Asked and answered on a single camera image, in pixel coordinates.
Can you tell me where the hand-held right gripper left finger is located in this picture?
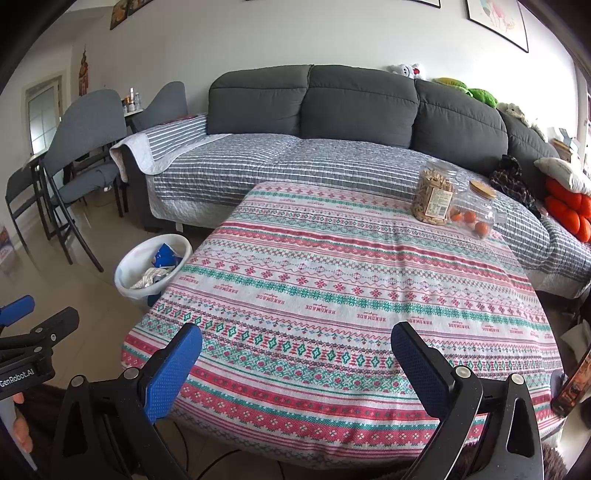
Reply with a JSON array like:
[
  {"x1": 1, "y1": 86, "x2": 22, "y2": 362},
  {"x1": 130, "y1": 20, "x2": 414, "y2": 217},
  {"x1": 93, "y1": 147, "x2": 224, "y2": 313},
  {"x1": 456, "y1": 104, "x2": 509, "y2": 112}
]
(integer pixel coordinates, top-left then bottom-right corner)
[{"x1": 51, "y1": 323, "x2": 204, "y2": 480}]

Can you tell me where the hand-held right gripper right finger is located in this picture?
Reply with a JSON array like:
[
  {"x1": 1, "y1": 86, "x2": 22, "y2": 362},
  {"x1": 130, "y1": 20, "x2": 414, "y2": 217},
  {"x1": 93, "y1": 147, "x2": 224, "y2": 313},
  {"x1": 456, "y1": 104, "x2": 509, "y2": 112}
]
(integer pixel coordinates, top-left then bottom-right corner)
[{"x1": 390, "y1": 322, "x2": 544, "y2": 480}]

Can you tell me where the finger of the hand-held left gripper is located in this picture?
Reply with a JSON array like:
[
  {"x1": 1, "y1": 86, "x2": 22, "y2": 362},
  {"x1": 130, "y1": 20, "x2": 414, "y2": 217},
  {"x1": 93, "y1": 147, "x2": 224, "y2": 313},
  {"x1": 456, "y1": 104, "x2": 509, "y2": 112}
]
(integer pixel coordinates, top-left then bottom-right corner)
[
  {"x1": 0, "y1": 295, "x2": 35, "y2": 329},
  {"x1": 0, "y1": 307, "x2": 80, "y2": 354}
]

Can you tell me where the white plastic bin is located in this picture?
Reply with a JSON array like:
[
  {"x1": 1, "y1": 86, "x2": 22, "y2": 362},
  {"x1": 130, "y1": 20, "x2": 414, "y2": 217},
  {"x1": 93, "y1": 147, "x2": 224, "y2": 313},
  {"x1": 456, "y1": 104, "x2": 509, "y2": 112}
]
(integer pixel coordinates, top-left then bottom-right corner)
[{"x1": 115, "y1": 234, "x2": 194, "y2": 309}]

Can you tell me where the blue foil wrapper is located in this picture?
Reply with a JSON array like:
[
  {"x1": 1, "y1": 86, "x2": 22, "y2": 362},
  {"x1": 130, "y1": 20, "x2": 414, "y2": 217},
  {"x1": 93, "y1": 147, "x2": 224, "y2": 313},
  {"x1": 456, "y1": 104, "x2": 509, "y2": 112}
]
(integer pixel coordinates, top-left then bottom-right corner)
[{"x1": 154, "y1": 242, "x2": 179, "y2": 268}]

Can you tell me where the person's left hand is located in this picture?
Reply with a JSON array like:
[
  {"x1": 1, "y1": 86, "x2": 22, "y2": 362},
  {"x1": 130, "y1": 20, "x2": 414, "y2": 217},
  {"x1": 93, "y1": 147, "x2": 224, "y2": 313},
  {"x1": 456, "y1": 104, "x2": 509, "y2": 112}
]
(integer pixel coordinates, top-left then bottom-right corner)
[{"x1": 13, "y1": 392, "x2": 34, "y2": 454}]

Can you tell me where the printed cardboard box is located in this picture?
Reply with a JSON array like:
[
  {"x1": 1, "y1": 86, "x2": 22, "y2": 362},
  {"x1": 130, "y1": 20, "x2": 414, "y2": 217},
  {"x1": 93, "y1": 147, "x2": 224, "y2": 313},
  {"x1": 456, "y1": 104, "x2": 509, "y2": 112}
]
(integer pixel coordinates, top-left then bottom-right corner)
[{"x1": 0, "y1": 225, "x2": 14, "y2": 271}]

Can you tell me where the patterned knit tablecloth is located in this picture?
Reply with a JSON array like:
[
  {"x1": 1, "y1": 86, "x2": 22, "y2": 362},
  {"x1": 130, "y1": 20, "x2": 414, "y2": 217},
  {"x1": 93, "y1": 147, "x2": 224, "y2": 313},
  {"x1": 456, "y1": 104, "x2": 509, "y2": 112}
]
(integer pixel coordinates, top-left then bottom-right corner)
[{"x1": 121, "y1": 181, "x2": 566, "y2": 469}]

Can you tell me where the dark grey chair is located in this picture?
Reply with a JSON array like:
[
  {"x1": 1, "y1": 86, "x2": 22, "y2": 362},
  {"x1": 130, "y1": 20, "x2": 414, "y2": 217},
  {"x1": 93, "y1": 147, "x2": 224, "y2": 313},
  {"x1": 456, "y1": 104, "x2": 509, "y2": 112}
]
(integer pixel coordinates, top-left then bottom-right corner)
[{"x1": 4, "y1": 166, "x2": 47, "y2": 257}]

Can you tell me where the brown printed box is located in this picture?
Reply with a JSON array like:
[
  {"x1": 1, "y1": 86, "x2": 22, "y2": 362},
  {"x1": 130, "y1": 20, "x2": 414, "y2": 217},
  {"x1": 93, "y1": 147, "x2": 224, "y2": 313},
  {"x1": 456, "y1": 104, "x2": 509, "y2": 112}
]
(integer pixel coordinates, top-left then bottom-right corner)
[{"x1": 550, "y1": 346, "x2": 591, "y2": 418}]

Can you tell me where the dark fuzzy cloth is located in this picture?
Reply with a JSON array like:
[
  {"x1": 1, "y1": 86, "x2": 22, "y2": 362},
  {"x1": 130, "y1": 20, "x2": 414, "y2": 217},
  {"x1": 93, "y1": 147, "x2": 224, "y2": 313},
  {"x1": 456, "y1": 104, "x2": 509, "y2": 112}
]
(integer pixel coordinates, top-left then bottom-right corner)
[{"x1": 457, "y1": 440, "x2": 568, "y2": 480}]

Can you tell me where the clear snack jar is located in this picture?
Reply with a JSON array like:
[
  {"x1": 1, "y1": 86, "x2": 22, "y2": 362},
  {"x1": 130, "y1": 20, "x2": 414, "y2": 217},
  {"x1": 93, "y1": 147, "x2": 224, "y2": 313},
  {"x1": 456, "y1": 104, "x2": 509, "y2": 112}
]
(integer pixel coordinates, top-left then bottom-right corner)
[{"x1": 411, "y1": 159, "x2": 458, "y2": 227}]

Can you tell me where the clear jar bamboo lid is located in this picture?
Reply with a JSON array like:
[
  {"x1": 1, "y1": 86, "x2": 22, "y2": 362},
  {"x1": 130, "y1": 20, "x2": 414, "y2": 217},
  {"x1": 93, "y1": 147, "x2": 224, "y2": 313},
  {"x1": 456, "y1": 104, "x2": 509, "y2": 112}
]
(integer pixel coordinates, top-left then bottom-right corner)
[{"x1": 450, "y1": 179, "x2": 499, "y2": 241}]

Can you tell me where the large grey chair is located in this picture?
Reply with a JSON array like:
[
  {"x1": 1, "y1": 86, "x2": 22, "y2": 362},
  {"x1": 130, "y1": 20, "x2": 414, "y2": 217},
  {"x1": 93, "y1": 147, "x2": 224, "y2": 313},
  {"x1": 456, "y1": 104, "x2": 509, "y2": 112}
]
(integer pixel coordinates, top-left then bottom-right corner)
[{"x1": 39, "y1": 89, "x2": 127, "y2": 273}]

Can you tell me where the white glazed door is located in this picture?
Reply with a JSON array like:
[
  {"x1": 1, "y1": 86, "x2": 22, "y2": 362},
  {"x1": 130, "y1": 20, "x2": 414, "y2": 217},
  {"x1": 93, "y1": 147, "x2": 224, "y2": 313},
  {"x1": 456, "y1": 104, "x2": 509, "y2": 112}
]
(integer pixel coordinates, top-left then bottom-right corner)
[{"x1": 25, "y1": 74, "x2": 65, "y2": 158}]

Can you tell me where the dark plaid cloth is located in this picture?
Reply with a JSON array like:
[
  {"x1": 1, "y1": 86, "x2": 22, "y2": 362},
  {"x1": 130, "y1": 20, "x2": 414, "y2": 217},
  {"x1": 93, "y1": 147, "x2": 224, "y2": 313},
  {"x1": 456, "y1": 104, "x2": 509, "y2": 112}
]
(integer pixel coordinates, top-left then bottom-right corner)
[{"x1": 489, "y1": 154, "x2": 543, "y2": 217}]

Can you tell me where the orange cushion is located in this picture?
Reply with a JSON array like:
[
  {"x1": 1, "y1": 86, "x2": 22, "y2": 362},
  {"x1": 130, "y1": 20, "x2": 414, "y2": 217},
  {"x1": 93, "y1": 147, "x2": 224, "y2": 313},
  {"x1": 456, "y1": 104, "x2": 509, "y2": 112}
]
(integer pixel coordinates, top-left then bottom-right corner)
[{"x1": 545, "y1": 178, "x2": 591, "y2": 243}]

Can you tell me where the white pillow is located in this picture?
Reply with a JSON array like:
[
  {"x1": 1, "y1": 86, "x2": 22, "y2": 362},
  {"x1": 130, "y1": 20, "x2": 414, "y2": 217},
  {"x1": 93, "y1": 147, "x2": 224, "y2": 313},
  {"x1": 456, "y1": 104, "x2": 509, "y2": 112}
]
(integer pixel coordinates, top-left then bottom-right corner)
[{"x1": 533, "y1": 157, "x2": 591, "y2": 197}]

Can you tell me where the grey sofa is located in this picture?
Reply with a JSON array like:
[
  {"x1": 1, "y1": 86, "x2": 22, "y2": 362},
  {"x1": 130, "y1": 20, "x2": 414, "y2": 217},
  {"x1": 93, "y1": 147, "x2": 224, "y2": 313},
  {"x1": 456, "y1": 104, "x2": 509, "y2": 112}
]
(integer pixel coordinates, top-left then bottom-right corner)
[{"x1": 124, "y1": 65, "x2": 591, "y2": 301}]

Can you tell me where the grey plush toy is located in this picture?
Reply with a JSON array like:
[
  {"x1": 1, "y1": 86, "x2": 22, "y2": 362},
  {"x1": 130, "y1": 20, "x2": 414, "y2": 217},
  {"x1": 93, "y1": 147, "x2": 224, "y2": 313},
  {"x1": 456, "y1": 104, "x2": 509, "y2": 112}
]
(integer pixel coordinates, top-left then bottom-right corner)
[{"x1": 496, "y1": 102, "x2": 546, "y2": 127}]

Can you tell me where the white plush toy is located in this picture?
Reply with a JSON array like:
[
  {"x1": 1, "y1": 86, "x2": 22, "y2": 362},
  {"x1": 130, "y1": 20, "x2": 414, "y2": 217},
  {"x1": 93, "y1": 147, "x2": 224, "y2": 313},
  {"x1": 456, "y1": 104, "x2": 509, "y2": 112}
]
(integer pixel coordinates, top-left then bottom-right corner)
[{"x1": 387, "y1": 62, "x2": 423, "y2": 80}]

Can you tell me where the black cable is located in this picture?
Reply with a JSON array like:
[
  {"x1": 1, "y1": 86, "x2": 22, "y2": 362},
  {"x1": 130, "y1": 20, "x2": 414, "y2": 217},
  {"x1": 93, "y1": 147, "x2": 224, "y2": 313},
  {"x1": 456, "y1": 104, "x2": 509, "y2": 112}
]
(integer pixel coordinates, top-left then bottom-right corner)
[{"x1": 185, "y1": 429, "x2": 280, "y2": 480}]

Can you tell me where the red wall ornament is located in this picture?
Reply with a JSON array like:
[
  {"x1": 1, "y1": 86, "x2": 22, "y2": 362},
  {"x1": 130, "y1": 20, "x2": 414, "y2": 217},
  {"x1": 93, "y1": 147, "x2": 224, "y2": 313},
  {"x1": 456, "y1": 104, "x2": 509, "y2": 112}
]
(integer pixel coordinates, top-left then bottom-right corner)
[{"x1": 78, "y1": 46, "x2": 90, "y2": 95}]

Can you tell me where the large framed wall picture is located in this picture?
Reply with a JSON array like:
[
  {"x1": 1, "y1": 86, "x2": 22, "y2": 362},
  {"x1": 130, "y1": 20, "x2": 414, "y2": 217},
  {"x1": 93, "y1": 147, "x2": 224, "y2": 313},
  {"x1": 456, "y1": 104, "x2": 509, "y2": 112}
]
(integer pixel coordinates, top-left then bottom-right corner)
[{"x1": 466, "y1": 0, "x2": 529, "y2": 54}]

